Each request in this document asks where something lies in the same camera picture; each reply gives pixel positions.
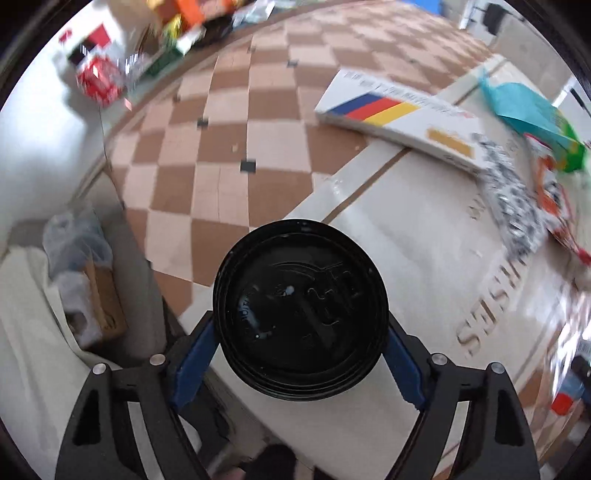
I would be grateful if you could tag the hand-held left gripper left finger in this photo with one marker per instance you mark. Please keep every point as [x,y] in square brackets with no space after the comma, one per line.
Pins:
[193,362]

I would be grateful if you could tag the black plastic cup lid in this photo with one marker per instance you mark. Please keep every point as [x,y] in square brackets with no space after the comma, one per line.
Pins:
[300,309]

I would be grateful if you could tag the clear plastic bag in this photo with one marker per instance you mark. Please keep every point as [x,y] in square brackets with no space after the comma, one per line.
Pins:
[74,244]

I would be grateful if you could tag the red and white box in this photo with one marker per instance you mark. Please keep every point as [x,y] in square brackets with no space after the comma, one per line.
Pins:
[98,81]

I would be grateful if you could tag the red and orange snack packet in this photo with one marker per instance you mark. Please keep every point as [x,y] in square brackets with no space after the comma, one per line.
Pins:
[550,194]

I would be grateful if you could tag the white box with colour stripes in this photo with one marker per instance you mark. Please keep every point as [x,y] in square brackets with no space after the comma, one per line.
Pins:
[415,124]

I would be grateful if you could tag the white cloth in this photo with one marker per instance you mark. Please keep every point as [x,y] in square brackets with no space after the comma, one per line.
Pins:
[32,346]

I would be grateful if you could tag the brown cardboard box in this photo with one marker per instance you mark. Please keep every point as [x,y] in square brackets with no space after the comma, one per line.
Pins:
[107,304]

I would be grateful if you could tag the pile of colourful packets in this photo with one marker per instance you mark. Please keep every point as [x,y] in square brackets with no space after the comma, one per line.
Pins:
[184,27]

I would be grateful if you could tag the crumpled silver foil wrapper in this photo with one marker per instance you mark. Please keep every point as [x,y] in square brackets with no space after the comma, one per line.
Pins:
[512,207]

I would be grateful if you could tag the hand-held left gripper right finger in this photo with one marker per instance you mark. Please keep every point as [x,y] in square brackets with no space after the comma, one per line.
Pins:
[407,369]

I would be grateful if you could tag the teal and green snack bag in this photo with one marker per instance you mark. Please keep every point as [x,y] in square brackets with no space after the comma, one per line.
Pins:
[521,106]

